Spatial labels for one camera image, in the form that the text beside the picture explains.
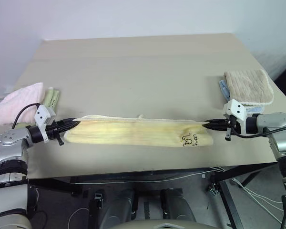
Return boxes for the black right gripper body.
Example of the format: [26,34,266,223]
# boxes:
[218,114,242,141]

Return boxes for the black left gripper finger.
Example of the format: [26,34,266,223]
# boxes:
[60,117,80,127]
[61,122,82,132]

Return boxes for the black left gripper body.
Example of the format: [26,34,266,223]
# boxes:
[45,120,64,146]

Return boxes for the yellow towel with black print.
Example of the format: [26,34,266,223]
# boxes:
[65,114,215,148]

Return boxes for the green folded towel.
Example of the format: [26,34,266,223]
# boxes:
[15,87,61,129]

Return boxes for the light blue folded towel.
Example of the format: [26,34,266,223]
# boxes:
[219,80,265,113]

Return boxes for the beige ribbed folded towel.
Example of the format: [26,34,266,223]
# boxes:
[223,69,275,107]

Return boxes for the pink folded towel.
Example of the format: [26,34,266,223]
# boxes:
[0,82,45,126]

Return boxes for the grey rounded cover with diamond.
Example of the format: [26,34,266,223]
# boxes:
[113,219,217,229]

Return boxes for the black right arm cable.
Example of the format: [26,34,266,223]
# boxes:
[231,124,286,139]

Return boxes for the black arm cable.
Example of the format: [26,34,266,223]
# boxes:
[13,103,42,129]
[231,124,286,139]

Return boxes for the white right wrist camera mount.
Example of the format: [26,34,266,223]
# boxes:
[224,99,247,135]

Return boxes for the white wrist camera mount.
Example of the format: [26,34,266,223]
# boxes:
[34,104,57,144]
[224,99,247,135]

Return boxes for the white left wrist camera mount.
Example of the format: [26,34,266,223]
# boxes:
[34,104,57,144]

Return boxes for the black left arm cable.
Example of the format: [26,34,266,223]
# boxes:
[13,103,42,129]

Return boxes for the white floor cord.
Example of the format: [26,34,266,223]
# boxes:
[230,178,285,221]

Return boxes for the black metal table frame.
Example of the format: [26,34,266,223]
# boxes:
[27,163,281,229]

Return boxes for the thin white wire under table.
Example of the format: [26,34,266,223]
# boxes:
[71,167,227,186]

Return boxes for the thin white looped floor wire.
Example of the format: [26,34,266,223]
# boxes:
[68,207,92,228]

